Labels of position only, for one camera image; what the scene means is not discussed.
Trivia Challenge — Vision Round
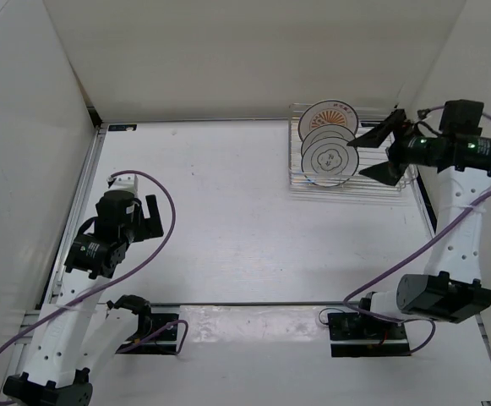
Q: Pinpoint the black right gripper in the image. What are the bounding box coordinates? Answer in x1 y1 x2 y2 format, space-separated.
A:
346 110 437 187

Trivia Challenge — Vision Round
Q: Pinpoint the glass plate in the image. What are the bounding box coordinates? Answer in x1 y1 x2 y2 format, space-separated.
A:
300 125 358 156
301 137 359 188

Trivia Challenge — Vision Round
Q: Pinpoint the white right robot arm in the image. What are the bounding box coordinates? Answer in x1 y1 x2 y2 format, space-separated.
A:
350 100 491 338

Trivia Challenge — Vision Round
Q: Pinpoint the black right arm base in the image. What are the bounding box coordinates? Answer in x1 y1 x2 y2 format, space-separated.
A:
327 312 411 358

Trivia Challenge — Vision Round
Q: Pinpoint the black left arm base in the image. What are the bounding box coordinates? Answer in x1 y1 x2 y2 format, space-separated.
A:
117 305 183 355

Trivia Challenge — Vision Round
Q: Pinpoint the orange sunburst plate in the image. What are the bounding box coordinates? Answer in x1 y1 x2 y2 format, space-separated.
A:
297 100 359 140

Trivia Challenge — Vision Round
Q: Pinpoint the blue label sticker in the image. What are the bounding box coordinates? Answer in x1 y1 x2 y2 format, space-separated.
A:
107 124 137 132

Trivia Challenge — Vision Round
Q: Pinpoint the wire dish rack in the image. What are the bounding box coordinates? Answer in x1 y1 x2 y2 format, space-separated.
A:
288 103 417 201

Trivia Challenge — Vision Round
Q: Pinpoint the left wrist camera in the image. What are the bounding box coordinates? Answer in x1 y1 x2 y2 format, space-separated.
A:
106 174 139 197

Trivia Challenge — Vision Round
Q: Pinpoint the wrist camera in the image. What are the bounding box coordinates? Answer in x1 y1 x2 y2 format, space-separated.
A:
106 174 139 197
439 99 484 136

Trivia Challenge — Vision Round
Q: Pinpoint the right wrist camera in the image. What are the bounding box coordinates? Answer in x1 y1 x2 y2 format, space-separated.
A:
439 99 484 136

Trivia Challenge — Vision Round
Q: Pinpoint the aluminium table rail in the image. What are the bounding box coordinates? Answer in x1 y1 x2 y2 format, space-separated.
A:
35 124 106 310

